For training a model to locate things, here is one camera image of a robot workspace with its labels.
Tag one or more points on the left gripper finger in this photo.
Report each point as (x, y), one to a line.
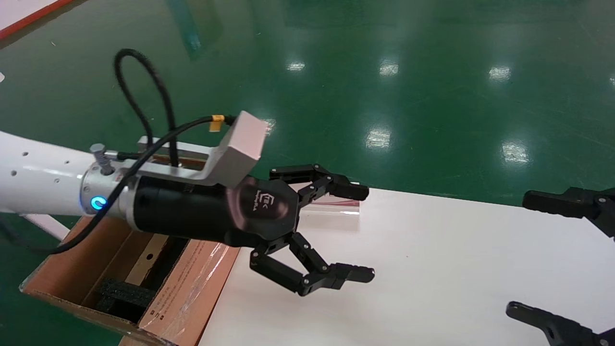
(336, 185)

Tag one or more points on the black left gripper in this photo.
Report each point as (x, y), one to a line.
(192, 214)

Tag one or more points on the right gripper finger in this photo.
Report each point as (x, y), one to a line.
(557, 329)
(562, 204)

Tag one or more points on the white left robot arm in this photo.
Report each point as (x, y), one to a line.
(38, 178)

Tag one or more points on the large cardboard box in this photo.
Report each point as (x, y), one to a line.
(192, 283)

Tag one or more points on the acrylic table sign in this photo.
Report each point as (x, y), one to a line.
(343, 207)

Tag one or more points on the black foam insert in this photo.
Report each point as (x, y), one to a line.
(120, 295)

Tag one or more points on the white pipe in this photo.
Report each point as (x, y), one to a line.
(48, 226)

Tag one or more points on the white board with red edge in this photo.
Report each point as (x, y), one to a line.
(19, 12)

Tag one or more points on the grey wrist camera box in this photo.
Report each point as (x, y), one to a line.
(242, 149)

